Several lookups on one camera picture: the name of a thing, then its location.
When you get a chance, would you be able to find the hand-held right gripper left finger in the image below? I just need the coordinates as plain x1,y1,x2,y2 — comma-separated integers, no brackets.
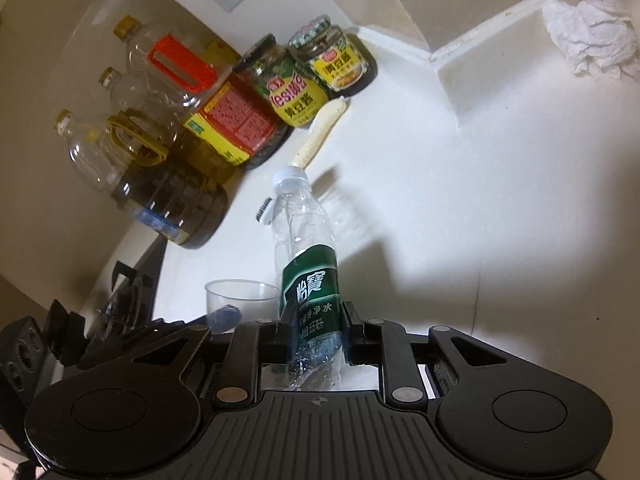
132,309,297,408

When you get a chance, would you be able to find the large sauce jar dark lid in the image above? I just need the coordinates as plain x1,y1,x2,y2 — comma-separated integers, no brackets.
232,34,330,128

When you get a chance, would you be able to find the small sauce jar checkered lid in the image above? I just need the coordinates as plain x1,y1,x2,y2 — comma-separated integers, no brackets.
287,14,371,98

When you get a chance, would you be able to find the clear plastic cup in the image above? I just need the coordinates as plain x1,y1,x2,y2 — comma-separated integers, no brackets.
205,279,282,333

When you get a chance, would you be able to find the oil bottle red handle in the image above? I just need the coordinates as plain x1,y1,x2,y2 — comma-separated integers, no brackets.
112,15,293,171

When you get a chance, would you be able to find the large oil bottle blue label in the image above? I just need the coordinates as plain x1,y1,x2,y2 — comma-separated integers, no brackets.
55,109,230,250

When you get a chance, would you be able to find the clear plastic water bottle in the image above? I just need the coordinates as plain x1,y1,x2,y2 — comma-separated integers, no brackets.
270,166,351,393

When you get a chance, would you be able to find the crumpled white tissue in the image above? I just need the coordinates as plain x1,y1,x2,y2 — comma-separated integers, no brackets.
541,0,640,81

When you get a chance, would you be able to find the cream ribbed handle brush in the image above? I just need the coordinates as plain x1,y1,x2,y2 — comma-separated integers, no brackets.
254,97,348,226

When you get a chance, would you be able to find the black gas stove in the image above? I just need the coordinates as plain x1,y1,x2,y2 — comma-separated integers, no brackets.
87,232,168,346

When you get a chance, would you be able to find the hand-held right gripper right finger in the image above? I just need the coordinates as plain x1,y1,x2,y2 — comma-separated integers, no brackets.
341,301,522,406

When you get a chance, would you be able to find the dark soy sauce bottle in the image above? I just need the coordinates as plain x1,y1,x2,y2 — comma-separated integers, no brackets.
97,67,188,146

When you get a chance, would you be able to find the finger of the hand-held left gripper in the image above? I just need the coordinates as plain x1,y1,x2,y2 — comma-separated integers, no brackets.
82,304,242,361

